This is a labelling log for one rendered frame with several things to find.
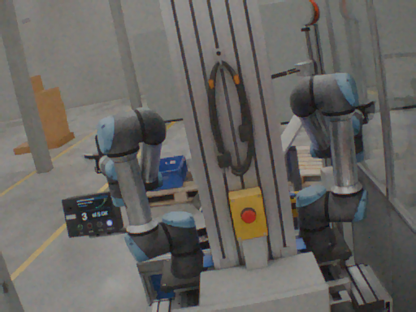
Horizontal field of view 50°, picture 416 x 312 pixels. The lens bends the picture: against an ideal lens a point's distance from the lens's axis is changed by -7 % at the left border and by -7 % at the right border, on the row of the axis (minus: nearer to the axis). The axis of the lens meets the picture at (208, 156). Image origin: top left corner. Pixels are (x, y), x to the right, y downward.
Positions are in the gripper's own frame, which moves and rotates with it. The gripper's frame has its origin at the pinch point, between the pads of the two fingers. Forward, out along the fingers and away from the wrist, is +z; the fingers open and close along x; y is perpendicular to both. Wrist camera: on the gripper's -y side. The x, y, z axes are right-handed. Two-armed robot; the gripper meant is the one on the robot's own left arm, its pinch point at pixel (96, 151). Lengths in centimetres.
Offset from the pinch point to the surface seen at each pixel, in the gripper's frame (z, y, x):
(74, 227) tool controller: 6.2, 36.3, -14.5
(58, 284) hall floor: 180, 149, -15
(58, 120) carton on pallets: 817, 79, 87
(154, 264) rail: -4, 60, 21
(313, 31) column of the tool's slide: 12, -50, 135
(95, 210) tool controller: 1.7, 28.4, -3.8
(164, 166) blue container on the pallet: 342, 100, 154
